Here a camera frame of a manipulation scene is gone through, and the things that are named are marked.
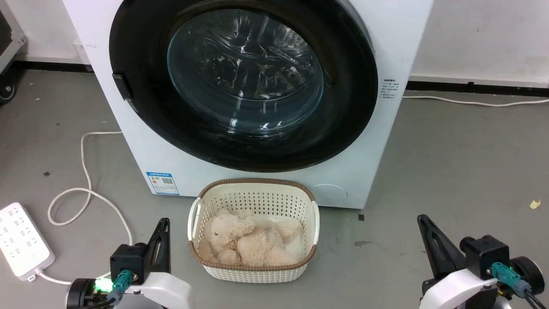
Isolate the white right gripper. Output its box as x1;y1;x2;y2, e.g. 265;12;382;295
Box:
417;214;499;309

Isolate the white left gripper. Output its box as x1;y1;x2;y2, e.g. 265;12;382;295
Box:
128;218;193;309

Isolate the black round washer door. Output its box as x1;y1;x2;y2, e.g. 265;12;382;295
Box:
109;0;379;173

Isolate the white front-load washing machine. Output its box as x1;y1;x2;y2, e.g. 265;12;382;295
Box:
63;0;434;209

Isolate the blue energy label sticker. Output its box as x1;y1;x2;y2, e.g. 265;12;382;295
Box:
146;172;180;196

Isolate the beige plush teddy bear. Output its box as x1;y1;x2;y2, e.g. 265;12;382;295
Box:
199;209;302;267

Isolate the cream perforated laundry basket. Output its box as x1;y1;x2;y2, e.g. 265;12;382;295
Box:
187;178;320;284

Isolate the round white filter cover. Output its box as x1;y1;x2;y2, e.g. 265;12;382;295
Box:
310;184;349;206

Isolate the white power strip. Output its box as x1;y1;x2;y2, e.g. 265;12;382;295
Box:
0;203;56;282

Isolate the small printed warning label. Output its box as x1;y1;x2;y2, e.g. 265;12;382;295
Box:
380;79;399;100

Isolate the grey wheeled cart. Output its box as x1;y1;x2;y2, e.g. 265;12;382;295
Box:
0;8;29;104

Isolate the teal left cable connector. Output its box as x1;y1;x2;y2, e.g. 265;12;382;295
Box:
106;270;132;303

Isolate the teal cable connector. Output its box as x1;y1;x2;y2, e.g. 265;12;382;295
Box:
491;262;533;297
106;270;132;303

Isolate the teal right cable connector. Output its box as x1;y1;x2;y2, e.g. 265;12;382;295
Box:
491;262;533;297

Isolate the white power strip cord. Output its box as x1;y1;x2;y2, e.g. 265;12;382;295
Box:
33;131;133;286

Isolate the thin white floor cable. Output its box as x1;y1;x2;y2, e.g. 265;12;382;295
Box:
402;95;549;107

